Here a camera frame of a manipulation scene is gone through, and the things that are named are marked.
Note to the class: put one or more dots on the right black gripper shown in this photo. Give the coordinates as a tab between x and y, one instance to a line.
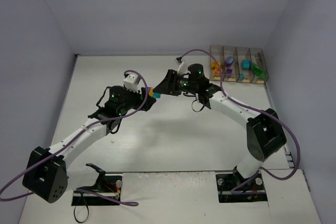
173	82

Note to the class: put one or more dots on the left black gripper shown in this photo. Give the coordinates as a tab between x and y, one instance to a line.
145	97

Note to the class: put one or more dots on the yellow square lego brick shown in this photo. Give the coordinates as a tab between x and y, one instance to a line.
213	65

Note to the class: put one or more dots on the purple long lego brick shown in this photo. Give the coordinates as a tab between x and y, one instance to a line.
229	71

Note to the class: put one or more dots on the purple oval paw lego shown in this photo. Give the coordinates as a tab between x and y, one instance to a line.
228	61

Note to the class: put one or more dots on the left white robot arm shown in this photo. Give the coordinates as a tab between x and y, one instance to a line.
47	174

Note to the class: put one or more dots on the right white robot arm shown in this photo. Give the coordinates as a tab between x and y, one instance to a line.
264	135

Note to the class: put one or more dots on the clear bin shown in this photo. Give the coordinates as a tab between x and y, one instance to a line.
217	51
257	57
244	53
231	51

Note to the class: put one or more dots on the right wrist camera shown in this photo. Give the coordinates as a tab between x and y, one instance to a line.
182	66

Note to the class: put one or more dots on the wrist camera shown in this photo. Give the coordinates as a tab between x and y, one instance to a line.
182	66
131	82

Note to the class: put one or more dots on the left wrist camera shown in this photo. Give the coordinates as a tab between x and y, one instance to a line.
131	82

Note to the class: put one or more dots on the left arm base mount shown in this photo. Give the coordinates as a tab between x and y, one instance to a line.
110	187

